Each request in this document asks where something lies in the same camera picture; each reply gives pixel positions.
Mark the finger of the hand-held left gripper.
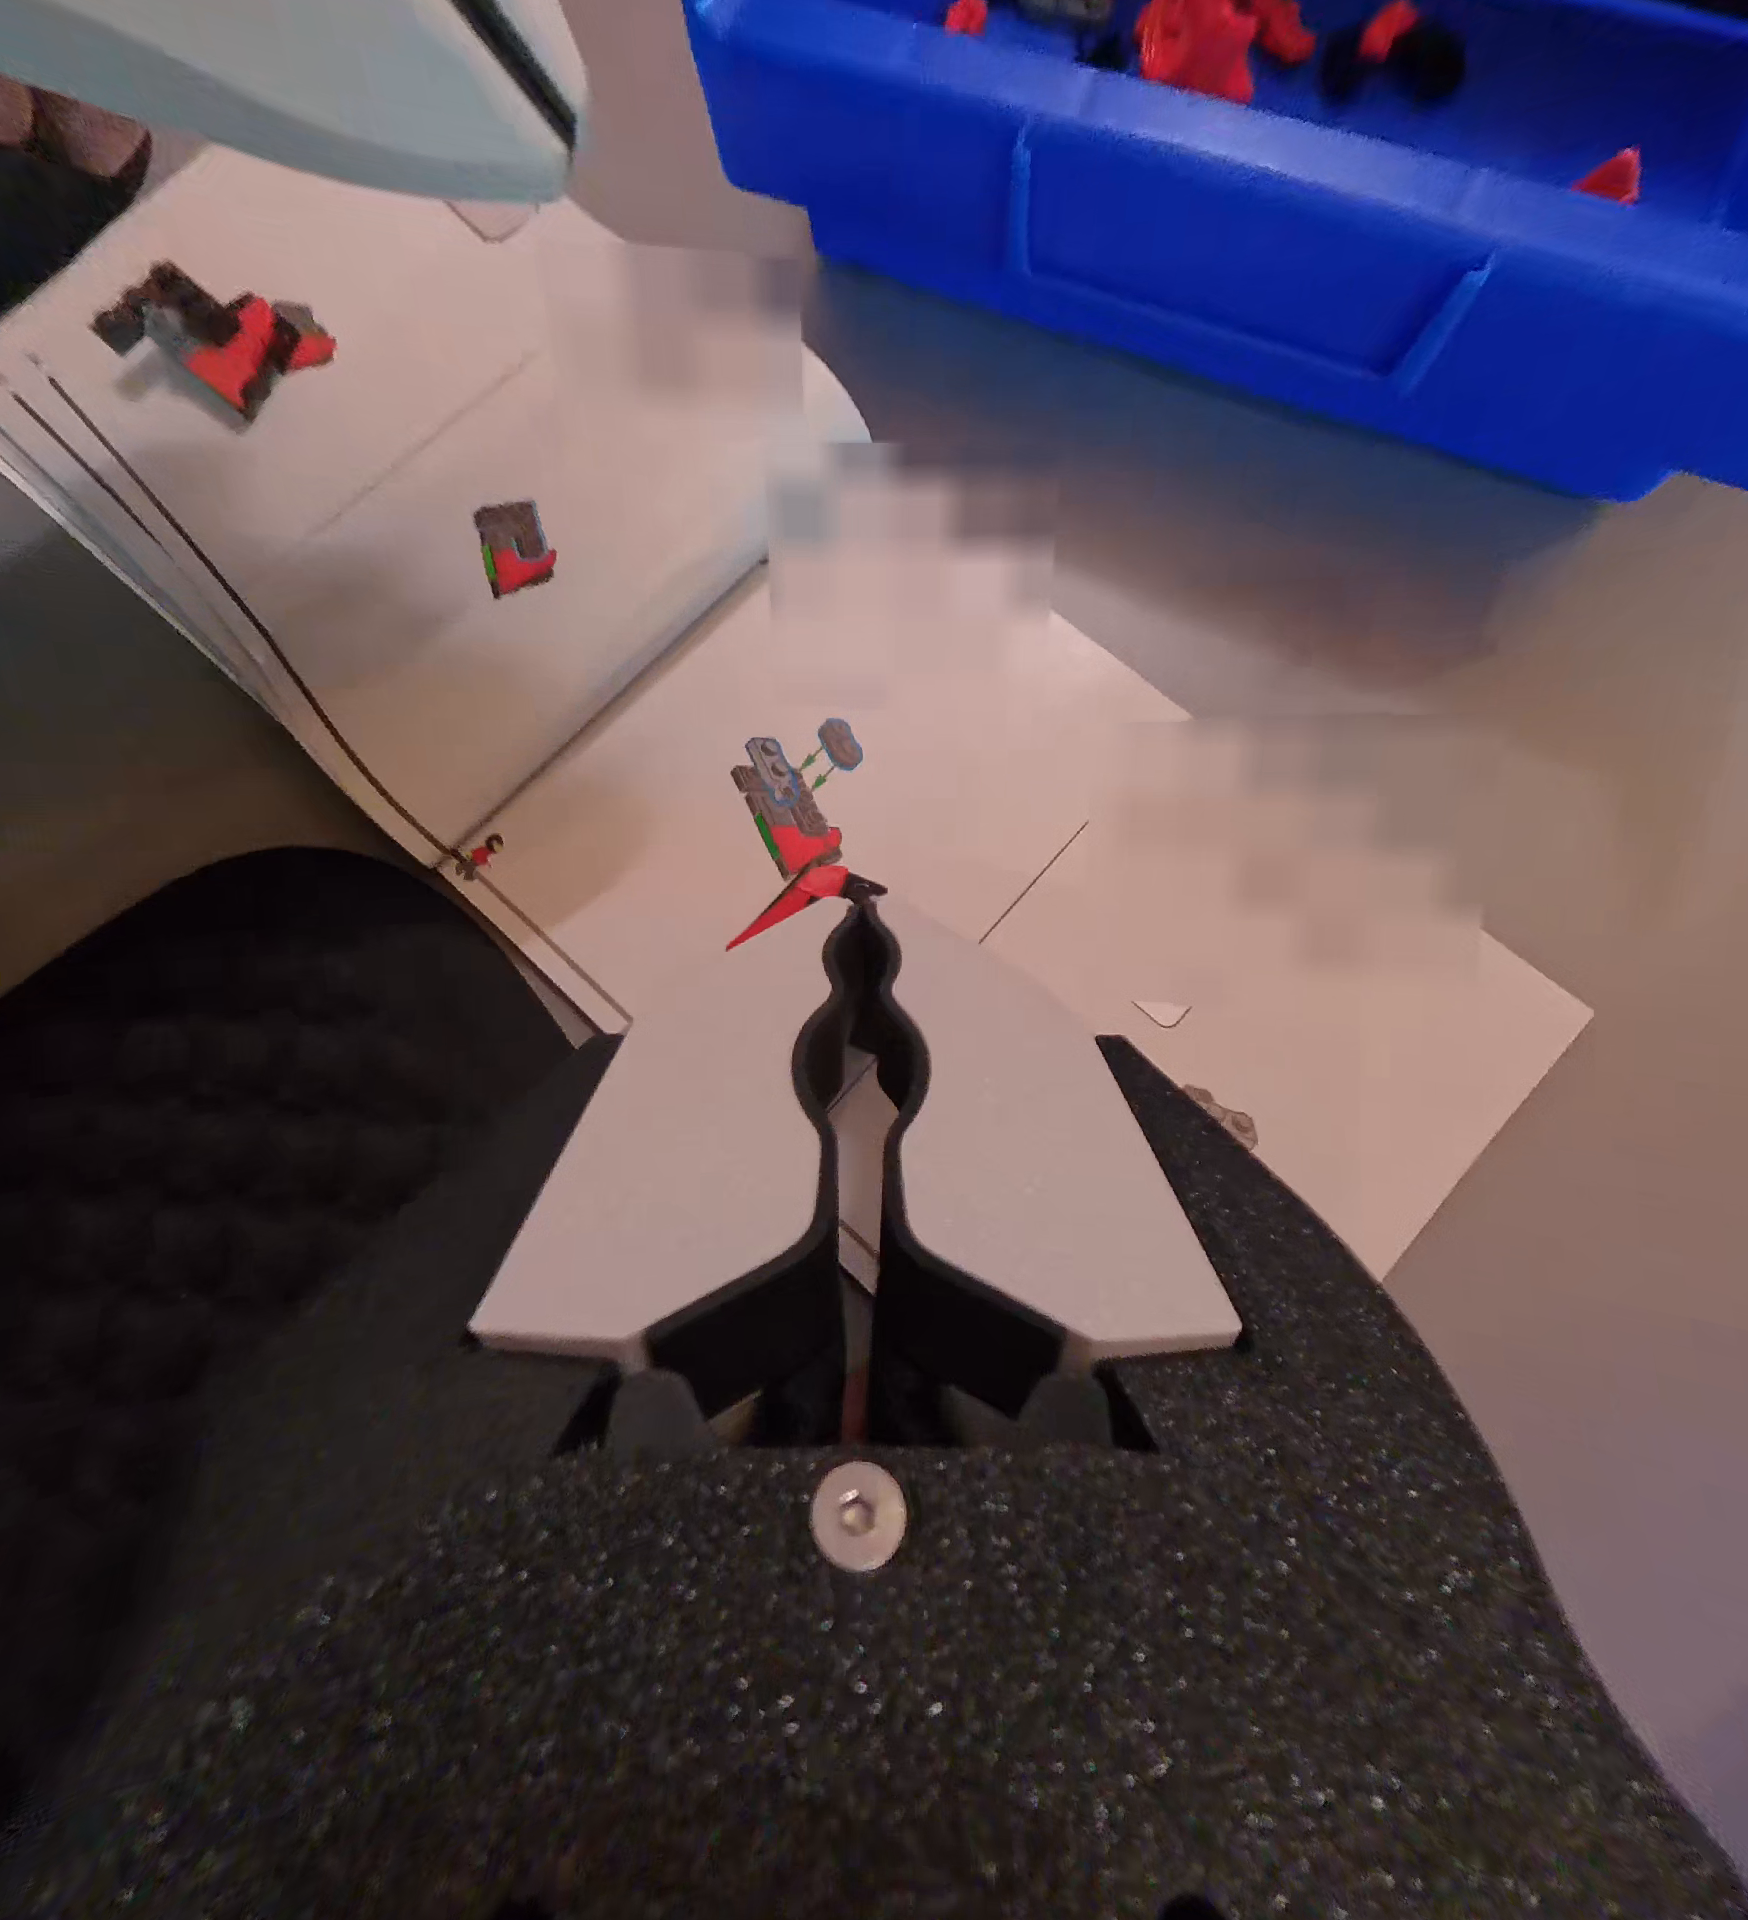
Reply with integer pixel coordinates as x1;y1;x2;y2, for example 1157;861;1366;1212
471;0;594;148
0;0;584;207

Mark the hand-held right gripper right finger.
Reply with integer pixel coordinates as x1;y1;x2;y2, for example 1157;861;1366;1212
857;896;1247;1364

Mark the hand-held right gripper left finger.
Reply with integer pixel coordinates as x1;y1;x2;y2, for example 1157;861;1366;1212
466;899;875;1370

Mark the red wedge brick piece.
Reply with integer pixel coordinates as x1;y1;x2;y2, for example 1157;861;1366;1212
724;861;892;953

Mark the pile of red black bricks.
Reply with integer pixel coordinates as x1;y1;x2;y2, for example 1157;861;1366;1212
939;0;1643;203

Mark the blue storage bin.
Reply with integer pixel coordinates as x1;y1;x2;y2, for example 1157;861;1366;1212
677;0;1748;499

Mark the white instruction booklet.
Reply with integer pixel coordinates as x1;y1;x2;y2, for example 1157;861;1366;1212
0;141;1595;1283

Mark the black quilted cushion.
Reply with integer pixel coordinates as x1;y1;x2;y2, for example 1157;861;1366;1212
0;846;598;1877

